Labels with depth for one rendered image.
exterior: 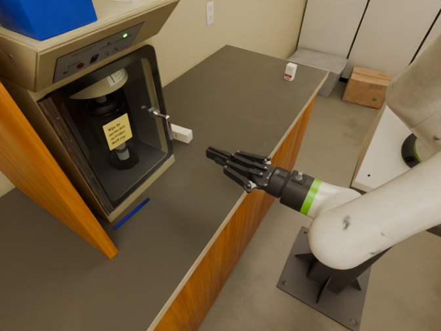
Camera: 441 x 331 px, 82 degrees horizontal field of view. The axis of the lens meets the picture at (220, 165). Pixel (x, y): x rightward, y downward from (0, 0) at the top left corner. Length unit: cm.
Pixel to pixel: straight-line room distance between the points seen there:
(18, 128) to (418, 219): 61
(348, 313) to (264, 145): 115
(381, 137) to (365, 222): 58
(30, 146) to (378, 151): 96
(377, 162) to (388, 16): 251
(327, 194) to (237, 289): 121
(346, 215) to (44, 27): 54
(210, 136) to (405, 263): 157
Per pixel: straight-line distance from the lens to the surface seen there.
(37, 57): 46
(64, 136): 63
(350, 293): 187
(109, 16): 52
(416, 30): 341
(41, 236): 97
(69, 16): 48
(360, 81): 321
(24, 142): 51
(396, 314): 197
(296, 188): 62
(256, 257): 180
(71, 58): 52
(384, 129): 104
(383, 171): 101
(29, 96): 60
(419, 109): 82
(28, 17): 45
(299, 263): 183
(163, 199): 89
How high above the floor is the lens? 165
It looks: 48 degrees down
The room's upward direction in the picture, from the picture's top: straight up
